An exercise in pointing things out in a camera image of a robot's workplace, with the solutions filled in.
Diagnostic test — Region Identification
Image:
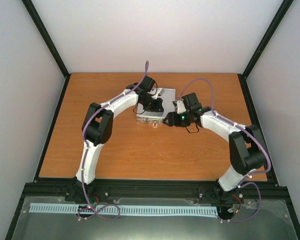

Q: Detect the aluminium poker case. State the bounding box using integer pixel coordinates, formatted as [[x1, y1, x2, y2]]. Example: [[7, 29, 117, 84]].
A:
[[135, 88, 176, 128]]

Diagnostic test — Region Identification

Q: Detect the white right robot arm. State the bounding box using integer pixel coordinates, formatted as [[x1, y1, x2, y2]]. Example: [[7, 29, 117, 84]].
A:
[[163, 93, 269, 192]]

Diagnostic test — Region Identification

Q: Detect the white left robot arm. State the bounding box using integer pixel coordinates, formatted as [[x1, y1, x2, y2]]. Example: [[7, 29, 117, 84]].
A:
[[75, 75, 165, 202]]

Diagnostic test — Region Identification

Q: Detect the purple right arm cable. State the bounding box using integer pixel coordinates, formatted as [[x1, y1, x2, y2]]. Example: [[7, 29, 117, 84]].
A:
[[179, 78, 272, 223]]

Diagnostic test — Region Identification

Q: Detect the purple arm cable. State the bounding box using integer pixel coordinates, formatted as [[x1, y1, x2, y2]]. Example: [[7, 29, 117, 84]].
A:
[[81, 61, 151, 221], [179, 78, 272, 223]]

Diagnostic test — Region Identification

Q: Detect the black aluminium frame rail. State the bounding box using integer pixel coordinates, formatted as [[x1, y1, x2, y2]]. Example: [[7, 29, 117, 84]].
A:
[[37, 177, 291, 203]]

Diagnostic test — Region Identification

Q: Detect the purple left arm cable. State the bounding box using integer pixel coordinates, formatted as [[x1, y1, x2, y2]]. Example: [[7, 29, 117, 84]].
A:
[[81, 61, 151, 221]]

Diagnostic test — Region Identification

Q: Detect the white cable duct strip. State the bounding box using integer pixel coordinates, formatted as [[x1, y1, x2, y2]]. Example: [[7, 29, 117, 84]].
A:
[[28, 203, 218, 218]]

